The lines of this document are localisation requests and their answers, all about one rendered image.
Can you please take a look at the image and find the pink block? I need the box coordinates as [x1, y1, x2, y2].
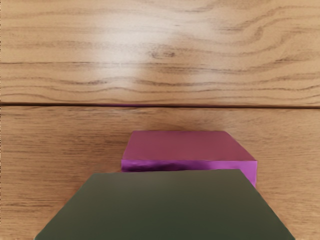
[121, 130, 258, 188]

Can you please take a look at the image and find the dark green block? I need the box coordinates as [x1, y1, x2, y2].
[33, 168, 297, 240]

